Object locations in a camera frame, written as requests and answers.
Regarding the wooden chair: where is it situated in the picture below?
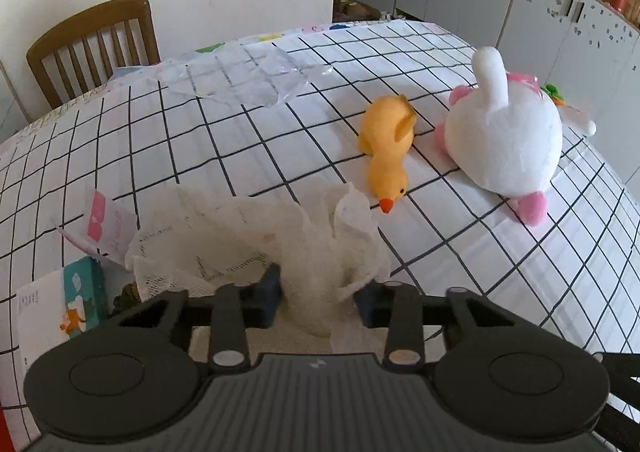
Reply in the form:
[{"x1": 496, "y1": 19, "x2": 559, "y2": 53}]
[{"x1": 26, "y1": 0, "x2": 161, "y2": 108}]

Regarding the white teal illustrated box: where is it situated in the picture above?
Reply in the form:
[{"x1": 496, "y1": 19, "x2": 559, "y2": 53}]
[{"x1": 16, "y1": 256, "x2": 109, "y2": 374}]

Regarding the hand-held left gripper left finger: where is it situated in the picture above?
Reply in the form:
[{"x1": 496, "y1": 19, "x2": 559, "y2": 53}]
[{"x1": 107, "y1": 264, "x2": 284, "y2": 370}]

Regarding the clear plastic bag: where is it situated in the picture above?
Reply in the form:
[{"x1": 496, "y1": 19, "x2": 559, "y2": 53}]
[{"x1": 160, "y1": 44, "x2": 334, "y2": 108}]

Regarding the white bunny plush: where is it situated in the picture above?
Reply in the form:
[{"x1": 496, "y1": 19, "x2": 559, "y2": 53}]
[{"x1": 434, "y1": 46, "x2": 598, "y2": 227}]

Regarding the pink white paper packet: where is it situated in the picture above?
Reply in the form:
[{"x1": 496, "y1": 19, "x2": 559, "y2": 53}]
[{"x1": 56, "y1": 188, "x2": 139, "y2": 265}]

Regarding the white gauze cloth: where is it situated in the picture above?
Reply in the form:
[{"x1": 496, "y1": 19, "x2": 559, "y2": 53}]
[{"x1": 125, "y1": 182, "x2": 392, "y2": 354}]

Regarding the black white checked tablecloth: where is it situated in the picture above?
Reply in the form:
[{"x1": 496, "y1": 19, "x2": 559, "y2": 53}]
[{"x1": 0, "y1": 20, "x2": 640, "y2": 452}]

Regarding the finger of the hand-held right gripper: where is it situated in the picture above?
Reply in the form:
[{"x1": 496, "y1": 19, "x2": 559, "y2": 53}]
[
  {"x1": 597, "y1": 394, "x2": 640, "y2": 452},
  {"x1": 592, "y1": 353, "x2": 640, "y2": 386}
]

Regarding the small clear tea bag packet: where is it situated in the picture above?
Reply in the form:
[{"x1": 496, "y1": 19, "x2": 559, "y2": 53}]
[{"x1": 112, "y1": 282, "x2": 144, "y2": 313}]

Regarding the white colourful dotted tablecloth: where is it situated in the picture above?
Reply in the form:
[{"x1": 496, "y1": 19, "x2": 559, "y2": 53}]
[{"x1": 30, "y1": 19, "x2": 451, "y2": 97}]

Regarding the yellow duck plush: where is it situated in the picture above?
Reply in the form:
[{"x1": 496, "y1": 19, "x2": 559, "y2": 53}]
[{"x1": 357, "y1": 94, "x2": 418, "y2": 214}]

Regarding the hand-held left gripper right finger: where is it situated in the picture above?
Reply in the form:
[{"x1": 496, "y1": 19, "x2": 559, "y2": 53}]
[{"x1": 354, "y1": 281, "x2": 538, "y2": 369}]

